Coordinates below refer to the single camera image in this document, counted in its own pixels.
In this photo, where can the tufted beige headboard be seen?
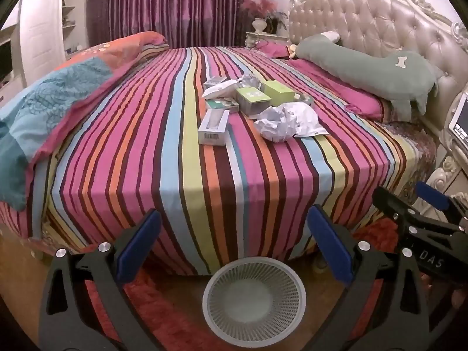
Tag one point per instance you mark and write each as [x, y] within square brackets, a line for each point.
[373, 11]

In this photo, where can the green dog-shaped pillow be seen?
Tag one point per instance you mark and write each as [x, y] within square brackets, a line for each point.
[365, 65]

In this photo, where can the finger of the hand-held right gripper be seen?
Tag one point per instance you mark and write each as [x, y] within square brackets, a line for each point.
[433, 194]
[391, 204]

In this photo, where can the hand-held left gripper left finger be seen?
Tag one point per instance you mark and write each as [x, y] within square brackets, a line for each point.
[142, 245]

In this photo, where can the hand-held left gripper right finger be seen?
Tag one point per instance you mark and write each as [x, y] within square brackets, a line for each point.
[329, 245]

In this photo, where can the white wardrobe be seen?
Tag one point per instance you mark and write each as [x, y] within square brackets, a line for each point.
[36, 33]

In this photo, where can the white screen device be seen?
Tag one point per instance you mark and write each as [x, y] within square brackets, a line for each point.
[461, 117]

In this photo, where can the black television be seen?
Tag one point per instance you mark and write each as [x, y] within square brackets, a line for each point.
[5, 62]

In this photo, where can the large pink pillow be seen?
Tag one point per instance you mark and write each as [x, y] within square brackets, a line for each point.
[351, 97]

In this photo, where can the translucent plastic wrapper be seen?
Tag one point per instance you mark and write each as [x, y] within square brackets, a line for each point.
[221, 88]

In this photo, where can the pink flowers in white vase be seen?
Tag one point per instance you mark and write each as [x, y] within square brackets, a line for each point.
[261, 7]

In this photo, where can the silvery packet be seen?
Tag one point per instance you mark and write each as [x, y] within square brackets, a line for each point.
[303, 98]

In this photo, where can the plain green box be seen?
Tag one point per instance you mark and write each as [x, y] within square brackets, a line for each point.
[278, 91]

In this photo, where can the green box with grey sides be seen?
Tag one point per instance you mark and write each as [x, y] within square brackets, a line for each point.
[254, 100]

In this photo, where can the small pink pillow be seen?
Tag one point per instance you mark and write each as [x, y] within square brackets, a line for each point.
[274, 49]

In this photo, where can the red rug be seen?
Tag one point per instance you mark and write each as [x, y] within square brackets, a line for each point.
[380, 234]

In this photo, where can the ivory bedside table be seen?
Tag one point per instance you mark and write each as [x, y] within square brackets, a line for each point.
[267, 38]

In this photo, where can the ornate ivory nightstand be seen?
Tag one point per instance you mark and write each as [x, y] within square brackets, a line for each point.
[448, 175]

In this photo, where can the purple curtain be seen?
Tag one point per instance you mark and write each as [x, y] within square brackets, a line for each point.
[164, 7]

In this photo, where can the white mesh wastebasket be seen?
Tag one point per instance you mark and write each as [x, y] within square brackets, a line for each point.
[226, 299]

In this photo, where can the striped bed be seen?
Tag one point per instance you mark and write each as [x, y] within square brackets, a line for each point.
[164, 172]

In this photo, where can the small white paper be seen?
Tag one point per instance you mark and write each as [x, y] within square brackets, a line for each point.
[250, 79]

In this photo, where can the blue and orange quilt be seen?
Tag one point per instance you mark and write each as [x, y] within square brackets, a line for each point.
[44, 109]

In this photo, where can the white carton box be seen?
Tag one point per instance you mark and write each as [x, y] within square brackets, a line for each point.
[214, 128]

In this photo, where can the printed green tissue pack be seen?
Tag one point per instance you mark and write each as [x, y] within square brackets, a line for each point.
[221, 104]

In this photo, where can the yellow plush toy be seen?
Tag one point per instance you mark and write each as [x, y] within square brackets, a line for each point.
[292, 50]

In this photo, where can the small grey box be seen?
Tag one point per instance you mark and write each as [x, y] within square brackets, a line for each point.
[212, 81]

